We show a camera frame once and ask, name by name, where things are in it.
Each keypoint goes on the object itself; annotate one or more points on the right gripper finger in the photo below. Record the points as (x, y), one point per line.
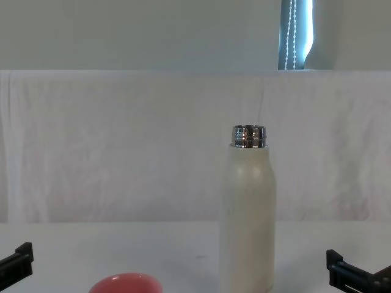
(336, 268)

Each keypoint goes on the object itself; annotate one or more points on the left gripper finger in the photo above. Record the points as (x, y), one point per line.
(21, 259)

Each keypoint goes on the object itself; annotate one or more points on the cream vacuum bottle steel neck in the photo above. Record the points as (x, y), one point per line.
(247, 198)

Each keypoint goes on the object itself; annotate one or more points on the pink cup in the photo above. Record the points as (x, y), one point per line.
(125, 284)

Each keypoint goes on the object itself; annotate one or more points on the white table cloth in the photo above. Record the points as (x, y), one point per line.
(152, 250)

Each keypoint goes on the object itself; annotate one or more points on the wrinkled white curtain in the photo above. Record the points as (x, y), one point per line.
(122, 146)

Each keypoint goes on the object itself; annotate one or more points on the smooth pale curtain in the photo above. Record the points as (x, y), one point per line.
(122, 30)
(351, 30)

